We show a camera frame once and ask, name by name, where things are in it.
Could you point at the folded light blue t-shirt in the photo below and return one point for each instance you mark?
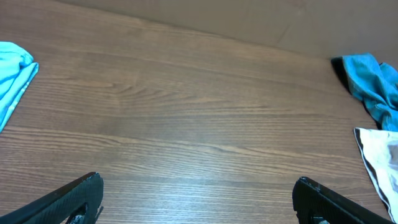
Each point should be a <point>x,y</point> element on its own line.
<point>17,71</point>

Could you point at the blue denim garment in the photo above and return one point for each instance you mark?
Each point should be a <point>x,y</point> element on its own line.
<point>372,83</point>

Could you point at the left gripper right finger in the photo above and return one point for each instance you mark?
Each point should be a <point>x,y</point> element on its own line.
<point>315,203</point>

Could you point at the beige pink garment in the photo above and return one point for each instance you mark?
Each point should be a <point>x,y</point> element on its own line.
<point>378,150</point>

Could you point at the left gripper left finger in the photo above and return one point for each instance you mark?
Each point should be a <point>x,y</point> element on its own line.
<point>77,202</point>

